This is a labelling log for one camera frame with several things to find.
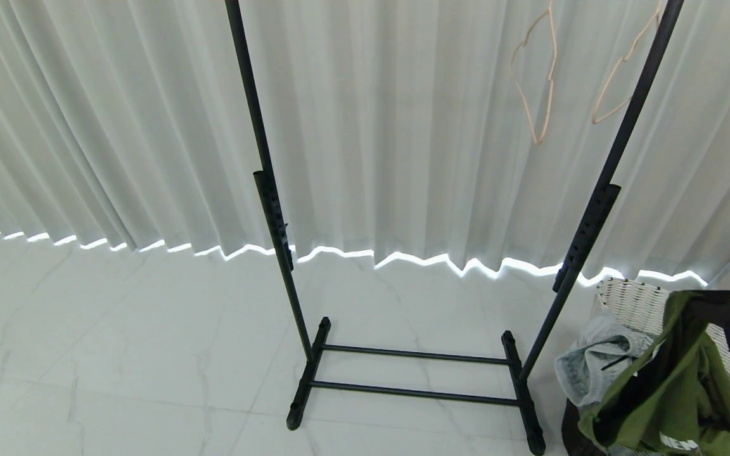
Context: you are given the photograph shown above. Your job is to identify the green long-sleeved shirt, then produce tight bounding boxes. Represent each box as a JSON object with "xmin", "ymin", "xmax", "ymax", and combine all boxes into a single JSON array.
[{"xmin": 577, "ymin": 290, "xmax": 730, "ymax": 456}]

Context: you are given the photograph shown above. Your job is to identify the pale grey shorts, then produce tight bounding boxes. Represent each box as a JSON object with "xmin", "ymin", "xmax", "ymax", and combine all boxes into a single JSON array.
[{"xmin": 554, "ymin": 315, "xmax": 657, "ymax": 407}]

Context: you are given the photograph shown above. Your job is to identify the pink clothes hanger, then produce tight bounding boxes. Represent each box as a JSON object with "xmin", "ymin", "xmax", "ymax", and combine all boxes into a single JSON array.
[
  {"xmin": 509, "ymin": 0, "xmax": 559, "ymax": 146},
  {"xmin": 592, "ymin": 0, "xmax": 667, "ymax": 125}
]

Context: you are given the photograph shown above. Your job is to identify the white laundry basket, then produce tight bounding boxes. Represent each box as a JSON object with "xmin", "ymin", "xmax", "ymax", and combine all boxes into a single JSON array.
[{"xmin": 561, "ymin": 279, "xmax": 730, "ymax": 456}]

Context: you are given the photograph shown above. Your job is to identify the black clothes rack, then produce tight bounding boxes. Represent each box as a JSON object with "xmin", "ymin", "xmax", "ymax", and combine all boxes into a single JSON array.
[{"xmin": 224, "ymin": 0, "xmax": 686, "ymax": 455}]

